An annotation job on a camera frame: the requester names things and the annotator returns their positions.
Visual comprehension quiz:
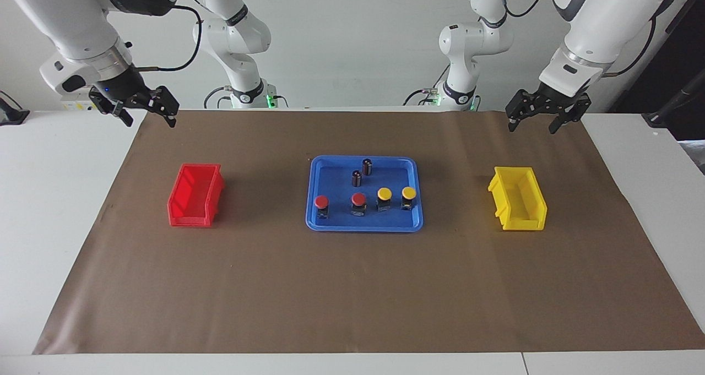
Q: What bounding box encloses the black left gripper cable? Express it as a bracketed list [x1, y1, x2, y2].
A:
[601, 14, 657, 79]

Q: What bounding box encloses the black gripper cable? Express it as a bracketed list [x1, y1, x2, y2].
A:
[135, 3, 203, 73]
[601, 14, 657, 79]

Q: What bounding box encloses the red plastic bin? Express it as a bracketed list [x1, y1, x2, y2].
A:
[167, 163, 225, 228]

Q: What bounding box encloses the yellow plastic bin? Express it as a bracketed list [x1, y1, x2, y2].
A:
[487, 166, 549, 232]

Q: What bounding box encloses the brown paper mat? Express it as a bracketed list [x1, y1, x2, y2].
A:
[33, 109, 705, 355]

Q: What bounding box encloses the black arm base cable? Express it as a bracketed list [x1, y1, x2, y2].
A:
[203, 86, 232, 110]
[402, 64, 449, 106]

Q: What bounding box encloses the blue plastic tray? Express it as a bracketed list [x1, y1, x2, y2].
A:
[306, 155, 425, 233]

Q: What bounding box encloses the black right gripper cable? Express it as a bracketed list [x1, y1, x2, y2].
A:
[135, 3, 203, 73]

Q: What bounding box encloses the black stand pole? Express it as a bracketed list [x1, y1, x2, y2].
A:
[642, 69, 705, 128]

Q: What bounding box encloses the white box with yellow label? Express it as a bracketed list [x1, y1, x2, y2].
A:
[61, 93, 93, 112]

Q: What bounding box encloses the black stand base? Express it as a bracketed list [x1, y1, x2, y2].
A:
[0, 91, 30, 126]

